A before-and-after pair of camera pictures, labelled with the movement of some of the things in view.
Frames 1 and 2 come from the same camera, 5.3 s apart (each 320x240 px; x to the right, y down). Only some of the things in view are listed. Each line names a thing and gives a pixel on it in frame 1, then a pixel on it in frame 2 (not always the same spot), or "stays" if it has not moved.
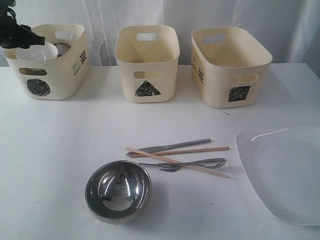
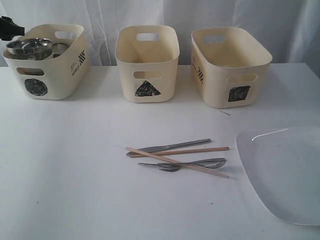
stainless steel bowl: (117, 191) → (33, 49)
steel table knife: (168, 147) stays
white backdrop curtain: (293, 25) stays
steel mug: (34, 71) stays
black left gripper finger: (23, 37) → (9, 29)
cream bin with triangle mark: (148, 56) stays
